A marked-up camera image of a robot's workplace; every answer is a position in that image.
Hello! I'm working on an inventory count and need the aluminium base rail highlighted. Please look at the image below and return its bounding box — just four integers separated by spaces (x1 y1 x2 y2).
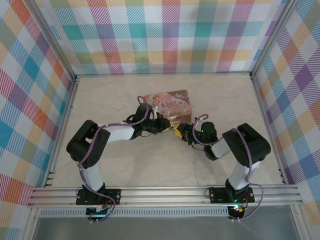
26 186 303 209

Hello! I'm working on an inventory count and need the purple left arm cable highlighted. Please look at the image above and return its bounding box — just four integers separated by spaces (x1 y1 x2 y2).
77 96 157 224

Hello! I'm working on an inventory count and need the illustrated picture book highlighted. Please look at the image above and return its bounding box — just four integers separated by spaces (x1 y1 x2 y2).
136 89 194 120

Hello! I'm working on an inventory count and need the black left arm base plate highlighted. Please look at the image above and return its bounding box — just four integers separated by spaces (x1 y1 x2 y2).
75 188 122 206

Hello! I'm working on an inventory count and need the grey metal sheet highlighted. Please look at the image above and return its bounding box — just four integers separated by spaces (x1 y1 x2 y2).
32 216 301 240

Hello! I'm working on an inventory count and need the aluminium table side rail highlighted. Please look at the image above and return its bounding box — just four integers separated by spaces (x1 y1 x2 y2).
42 76 80 188
249 74 290 187

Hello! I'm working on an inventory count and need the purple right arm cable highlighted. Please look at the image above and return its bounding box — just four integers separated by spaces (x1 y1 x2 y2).
192 113 265 222

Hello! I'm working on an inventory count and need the circuit board with green light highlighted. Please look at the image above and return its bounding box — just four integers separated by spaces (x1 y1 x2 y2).
86 206 111 217

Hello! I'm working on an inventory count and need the circuit board with orange part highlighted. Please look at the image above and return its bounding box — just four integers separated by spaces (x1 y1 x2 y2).
228 205 247 215

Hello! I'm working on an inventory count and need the slotted grey cable duct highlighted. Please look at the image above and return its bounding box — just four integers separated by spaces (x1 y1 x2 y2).
39 208 230 218

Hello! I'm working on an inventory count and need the aluminium frame post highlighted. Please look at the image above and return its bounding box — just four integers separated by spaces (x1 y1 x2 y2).
248 0 298 79
29 0 79 80

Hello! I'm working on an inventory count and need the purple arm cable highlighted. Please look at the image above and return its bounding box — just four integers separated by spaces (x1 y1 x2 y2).
192 113 265 222
77 96 157 224

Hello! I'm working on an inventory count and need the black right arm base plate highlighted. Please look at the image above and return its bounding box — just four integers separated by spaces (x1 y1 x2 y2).
208 187 256 204

